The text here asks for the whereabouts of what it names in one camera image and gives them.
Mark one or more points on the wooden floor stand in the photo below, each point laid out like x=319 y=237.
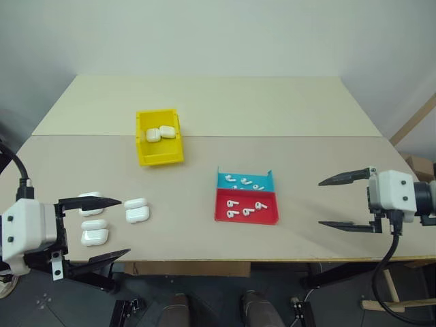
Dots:
x=391 y=304

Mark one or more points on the brown panel under table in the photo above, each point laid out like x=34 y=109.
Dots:
x=187 y=268

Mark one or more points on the slanted wooden beam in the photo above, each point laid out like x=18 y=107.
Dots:
x=413 y=121

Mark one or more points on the black table frame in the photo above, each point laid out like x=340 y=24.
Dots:
x=337 y=274

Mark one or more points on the blue plastic tray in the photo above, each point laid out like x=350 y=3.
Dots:
x=248 y=174

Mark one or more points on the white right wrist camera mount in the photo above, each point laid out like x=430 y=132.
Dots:
x=391 y=194

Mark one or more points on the black floor bracket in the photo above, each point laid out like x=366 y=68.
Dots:
x=301 y=311
x=126 y=311

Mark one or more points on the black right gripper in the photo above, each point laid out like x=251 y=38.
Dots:
x=379 y=216

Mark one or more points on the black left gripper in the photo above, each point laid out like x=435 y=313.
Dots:
x=61 y=231

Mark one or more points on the dark rounded shape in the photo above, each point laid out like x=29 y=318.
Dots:
x=177 y=311
x=259 y=310

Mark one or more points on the brown cardboard box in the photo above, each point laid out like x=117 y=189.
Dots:
x=422 y=167

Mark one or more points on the yellow plastic bin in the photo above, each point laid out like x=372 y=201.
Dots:
x=160 y=153

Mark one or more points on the white and tan sneaker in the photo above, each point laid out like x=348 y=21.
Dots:
x=8 y=286

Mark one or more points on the red plastic tray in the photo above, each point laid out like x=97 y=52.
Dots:
x=247 y=220

